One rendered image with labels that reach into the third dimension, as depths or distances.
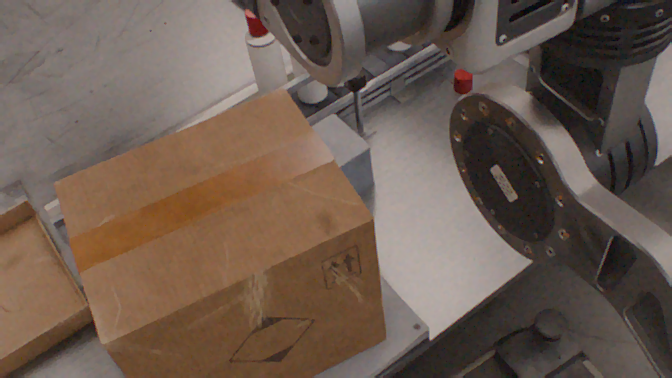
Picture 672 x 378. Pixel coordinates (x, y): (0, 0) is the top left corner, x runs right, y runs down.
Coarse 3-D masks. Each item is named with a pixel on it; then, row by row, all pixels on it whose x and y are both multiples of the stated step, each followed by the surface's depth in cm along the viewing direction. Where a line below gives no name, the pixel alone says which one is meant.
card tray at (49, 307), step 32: (0, 224) 115; (32, 224) 117; (0, 256) 113; (32, 256) 112; (0, 288) 109; (32, 288) 108; (64, 288) 107; (0, 320) 105; (32, 320) 104; (64, 320) 100; (0, 352) 101; (32, 352) 100
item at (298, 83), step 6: (306, 72) 114; (300, 78) 113; (306, 78) 113; (312, 78) 114; (288, 84) 112; (294, 84) 112; (300, 84) 113; (306, 84) 114; (288, 90) 112; (294, 90) 113; (54, 216) 100; (60, 216) 100; (54, 222) 99; (60, 222) 100
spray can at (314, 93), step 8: (296, 64) 114; (296, 72) 116; (304, 72) 115; (304, 88) 118; (312, 88) 118; (320, 88) 118; (304, 96) 119; (312, 96) 119; (320, 96) 120; (304, 104) 121; (312, 104) 120
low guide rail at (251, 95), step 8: (288, 72) 121; (288, 80) 122; (256, 88) 120; (240, 96) 119; (248, 96) 119; (256, 96) 120; (232, 104) 118; (240, 104) 119; (216, 112) 117; (200, 120) 116; (184, 128) 115; (56, 200) 108; (48, 208) 107; (56, 208) 108
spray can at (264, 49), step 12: (252, 24) 105; (252, 36) 107; (264, 36) 107; (252, 48) 108; (264, 48) 107; (276, 48) 109; (252, 60) 110; (264, 60) 109; (276, 60) 110; (264, 72) 111; (276, 72) 112; (264, 84) 113; (276, 84) 113
